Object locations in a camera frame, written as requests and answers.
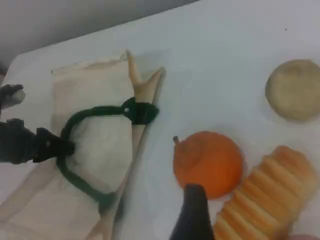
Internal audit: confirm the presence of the beige round toy bun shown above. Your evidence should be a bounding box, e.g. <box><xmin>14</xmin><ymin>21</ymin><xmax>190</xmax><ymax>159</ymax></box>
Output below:
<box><xmin>265</xmin><ymin>58</ymin><xmax>320</xmax><ymax>123</ymax></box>

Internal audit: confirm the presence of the white canvas bag green handle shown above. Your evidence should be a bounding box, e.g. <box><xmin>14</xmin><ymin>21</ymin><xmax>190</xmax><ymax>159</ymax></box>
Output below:
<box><xmin>0</xmin><ymin>49</ymin><xmax>167</xmax><ymax>240</ymax></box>

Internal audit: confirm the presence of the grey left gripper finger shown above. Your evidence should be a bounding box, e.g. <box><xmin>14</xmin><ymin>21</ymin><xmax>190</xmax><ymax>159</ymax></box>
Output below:
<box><xmin>0</xmin><ymin>84</ymin><xmax>27</xmax><ymax>111</ymax></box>

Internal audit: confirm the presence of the orange toy tangerine with stem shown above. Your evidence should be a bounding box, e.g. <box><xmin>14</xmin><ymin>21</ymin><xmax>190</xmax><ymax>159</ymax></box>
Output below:
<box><xmin>172</xmin><ymin>130</ymin><xmax>244</xmax><ymax>201</ymax></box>

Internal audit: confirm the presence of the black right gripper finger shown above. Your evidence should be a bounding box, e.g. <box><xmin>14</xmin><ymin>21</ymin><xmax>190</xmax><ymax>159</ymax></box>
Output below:
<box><xmin>169</xmin><ymin>183</ymin><xmax>216</xmax><ymax>240</ymax></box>

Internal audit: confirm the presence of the long ridged golden bread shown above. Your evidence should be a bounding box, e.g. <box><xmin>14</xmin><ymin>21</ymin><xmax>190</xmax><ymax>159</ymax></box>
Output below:
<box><xmin>212</xmin><ymin>145</ymin><xmax>319</xmax><ymax>240</ymax></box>

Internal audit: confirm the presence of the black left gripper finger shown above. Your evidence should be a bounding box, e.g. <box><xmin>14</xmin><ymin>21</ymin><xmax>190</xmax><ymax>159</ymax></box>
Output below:
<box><xmin>0</xmin><ymin>118</ymin><xmax>76</xmax><ymax>165</ymax></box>

